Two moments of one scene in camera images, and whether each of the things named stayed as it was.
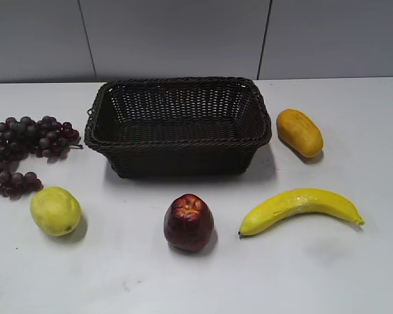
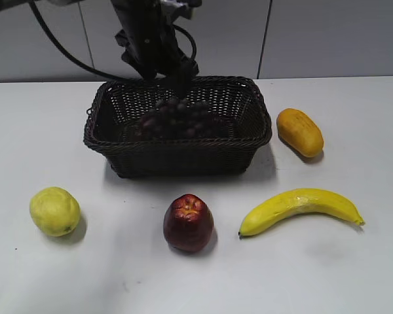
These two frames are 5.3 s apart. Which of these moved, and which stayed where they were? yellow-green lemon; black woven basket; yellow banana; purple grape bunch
Moved: purple grape bunch
Stayed: black woven basket; yellow banana; yellow-green lemon
